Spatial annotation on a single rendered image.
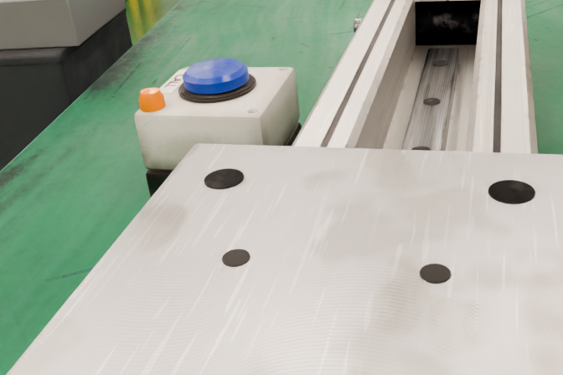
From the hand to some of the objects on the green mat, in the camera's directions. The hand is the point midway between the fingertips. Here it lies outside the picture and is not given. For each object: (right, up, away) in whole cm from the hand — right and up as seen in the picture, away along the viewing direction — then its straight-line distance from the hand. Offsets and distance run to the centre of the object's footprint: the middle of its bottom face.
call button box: (-36, -12, -11) cm, 40 cm away
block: (-21, -4, -1) cm, 22 cm away
